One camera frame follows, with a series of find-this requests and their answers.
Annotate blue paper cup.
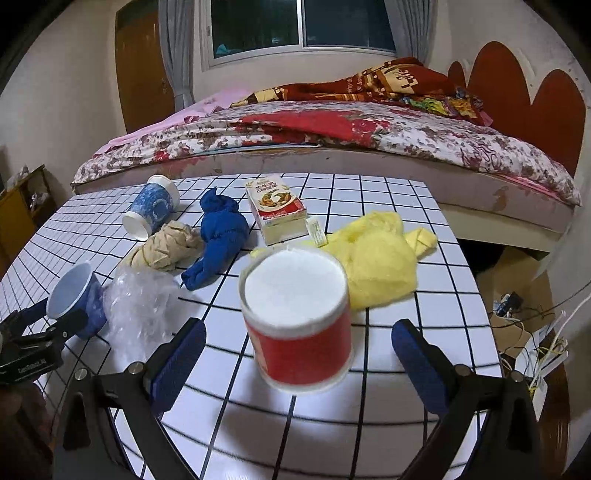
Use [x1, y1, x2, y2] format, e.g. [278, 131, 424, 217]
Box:
[122, 174, 180, 241]
[46, 262, 107, 340]

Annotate clear plastic wrap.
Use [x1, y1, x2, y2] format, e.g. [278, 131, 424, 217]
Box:
[101, 266, 180, 370]

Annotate beige paper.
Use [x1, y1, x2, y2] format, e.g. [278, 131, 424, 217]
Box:
[119, 221, 204, 271]

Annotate blue sock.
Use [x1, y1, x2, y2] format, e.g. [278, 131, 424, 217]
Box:
[181, 188, 249, 291]

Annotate yellow cloth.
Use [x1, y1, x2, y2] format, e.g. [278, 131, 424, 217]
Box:
[251, 209, 439, 313]

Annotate red white paper cup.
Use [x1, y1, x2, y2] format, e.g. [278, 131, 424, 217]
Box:
[238, 245, 353, 395]

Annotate food carton box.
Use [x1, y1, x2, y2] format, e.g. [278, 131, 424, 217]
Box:
[245, 175, 308, 246]

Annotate white power adapter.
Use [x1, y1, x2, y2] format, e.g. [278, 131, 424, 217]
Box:
[530, 378, 548, 421]

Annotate wooden shelf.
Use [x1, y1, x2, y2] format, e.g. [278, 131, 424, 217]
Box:
[1, 165, 57, 275]

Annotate cardboard box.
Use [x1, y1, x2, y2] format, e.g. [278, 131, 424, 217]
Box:
[477, 247, 556, 360]

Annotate white grid tablecloth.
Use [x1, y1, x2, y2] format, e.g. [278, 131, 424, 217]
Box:
[1, 174, 501, 479]

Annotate wooden door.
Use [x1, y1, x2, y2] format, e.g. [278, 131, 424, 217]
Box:
[115, 1, 174, 133]

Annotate bed with floral quilt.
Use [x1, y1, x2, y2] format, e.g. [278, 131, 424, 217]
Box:
[71, 91, 583, 247]

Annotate grey curtain left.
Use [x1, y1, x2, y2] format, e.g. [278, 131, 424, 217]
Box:
[158, 0, 195, 111]

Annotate grey curtain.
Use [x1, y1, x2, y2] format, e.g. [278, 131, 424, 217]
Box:
[158, 0, 195, 111]
[385, 0, 438, 64]

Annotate window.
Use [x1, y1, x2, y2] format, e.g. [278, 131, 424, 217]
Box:
[199, 1, 396, 67]

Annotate red heart headboard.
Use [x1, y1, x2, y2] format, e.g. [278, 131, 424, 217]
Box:
[448, 41, 586, 175]

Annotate red patterned blanket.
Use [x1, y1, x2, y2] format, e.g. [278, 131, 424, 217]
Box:
[233, 57, 493, 126]

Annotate grey curtain right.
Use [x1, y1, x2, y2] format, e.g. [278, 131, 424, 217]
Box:
[385, 0, 438, 64]

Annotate white cable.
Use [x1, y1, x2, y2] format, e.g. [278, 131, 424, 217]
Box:
[530, 290, 591, 351]

